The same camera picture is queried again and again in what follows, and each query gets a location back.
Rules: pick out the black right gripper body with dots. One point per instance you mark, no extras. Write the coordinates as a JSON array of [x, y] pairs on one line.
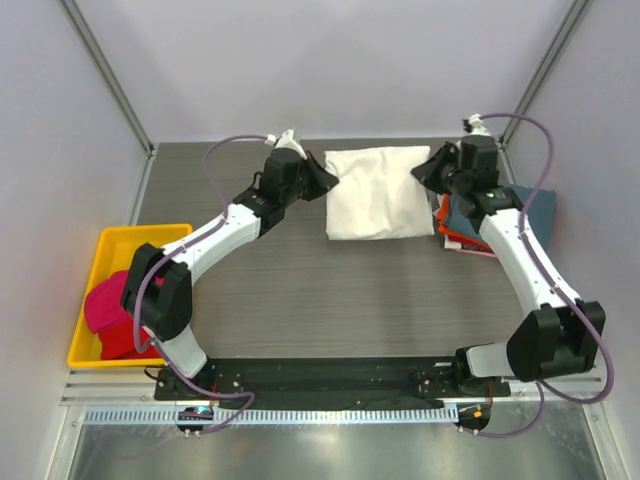
[[439, 170]]

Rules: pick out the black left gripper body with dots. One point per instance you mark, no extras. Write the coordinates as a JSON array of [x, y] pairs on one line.
[[292, 194]]

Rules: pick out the white and green t-shirt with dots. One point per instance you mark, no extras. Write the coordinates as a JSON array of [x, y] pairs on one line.
[[376, 197]]

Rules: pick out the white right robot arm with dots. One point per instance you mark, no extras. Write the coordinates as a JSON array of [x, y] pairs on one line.
[[557, 336]]

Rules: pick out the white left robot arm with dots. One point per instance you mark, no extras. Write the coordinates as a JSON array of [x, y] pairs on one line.
[[158, 292]]

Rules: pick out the orange folded t-shirt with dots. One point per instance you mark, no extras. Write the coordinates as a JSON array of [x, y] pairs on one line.
[[452, 222]]

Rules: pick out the blue-grey folded t-shirt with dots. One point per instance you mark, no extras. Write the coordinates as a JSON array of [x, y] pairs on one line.
[[541, 216]]

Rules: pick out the white printed folded t-shirt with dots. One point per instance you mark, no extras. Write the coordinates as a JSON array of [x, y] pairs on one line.
[[450, 244]]

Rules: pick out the pink folded t-shirt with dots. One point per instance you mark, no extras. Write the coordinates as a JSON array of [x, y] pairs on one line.
[[477, 252]]

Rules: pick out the yellow plastic bin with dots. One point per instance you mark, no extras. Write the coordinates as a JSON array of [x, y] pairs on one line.
[[115, 250]]

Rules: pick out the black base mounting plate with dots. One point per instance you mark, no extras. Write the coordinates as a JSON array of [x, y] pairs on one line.
[[431, 377]]

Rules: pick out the magenta t-shirt in bin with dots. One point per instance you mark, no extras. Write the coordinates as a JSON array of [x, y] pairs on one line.
[[102, 306]]

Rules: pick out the red t-shirt in bin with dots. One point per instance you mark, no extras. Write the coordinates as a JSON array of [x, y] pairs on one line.
[[117, 343]]

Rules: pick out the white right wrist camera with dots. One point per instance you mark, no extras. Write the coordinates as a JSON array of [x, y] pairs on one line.
[[475, 126]]

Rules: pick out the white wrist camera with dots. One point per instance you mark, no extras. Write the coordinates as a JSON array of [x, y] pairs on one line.
[[475, 126], [287, 140]]

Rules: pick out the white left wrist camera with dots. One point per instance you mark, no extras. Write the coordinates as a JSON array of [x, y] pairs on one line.
[[287, 140]]

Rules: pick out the right aluminium frame post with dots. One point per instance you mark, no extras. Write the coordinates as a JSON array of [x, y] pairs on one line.
[[561, 38]]

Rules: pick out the aluminium frame post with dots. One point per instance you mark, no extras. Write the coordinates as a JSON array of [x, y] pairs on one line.
[[561, 38], [95, 53]]

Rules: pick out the left aluminium frame post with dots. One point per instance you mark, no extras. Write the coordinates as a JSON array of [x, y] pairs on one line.
[[95, 53]]

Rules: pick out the slotted cable duct rail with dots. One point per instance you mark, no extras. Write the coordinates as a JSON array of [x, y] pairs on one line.
[[200, 415]]

